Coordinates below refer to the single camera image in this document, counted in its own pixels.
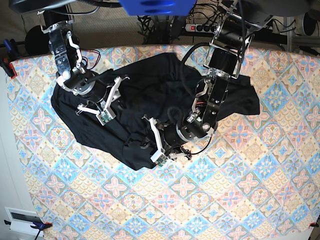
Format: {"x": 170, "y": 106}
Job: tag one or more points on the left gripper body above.
{"x": 174, "y": 137}

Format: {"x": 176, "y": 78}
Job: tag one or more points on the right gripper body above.
{"x": 94, "y": 94}

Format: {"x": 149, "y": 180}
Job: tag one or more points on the black t-shirt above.
{"x": 155, "y": 90}

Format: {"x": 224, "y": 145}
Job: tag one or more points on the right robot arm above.
{"x": 72, "y": 74}

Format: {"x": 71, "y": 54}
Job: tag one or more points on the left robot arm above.
{"x": 232, "y": 35}

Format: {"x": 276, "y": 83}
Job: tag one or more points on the round black speaker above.
{"x": 36, "y": 42}

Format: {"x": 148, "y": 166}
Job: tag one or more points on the blue table clamp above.
{"x": 5, "y": 62}

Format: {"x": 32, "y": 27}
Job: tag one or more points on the patterned tablecloth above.
{"x": 257, "y": 178}

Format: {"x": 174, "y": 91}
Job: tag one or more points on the black orange bottom clamp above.
{"x": 37, "y": 226}

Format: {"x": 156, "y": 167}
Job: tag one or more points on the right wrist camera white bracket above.
{"x": 102, "y": 109}

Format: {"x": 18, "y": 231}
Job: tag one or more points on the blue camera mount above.
{"x": 157, "y": 7}

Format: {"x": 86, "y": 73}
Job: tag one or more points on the white power strip red switch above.
{"x": 200, "y": 28}

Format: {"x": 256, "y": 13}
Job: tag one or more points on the white wall outlet box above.
{"x": 22, "y": 220}

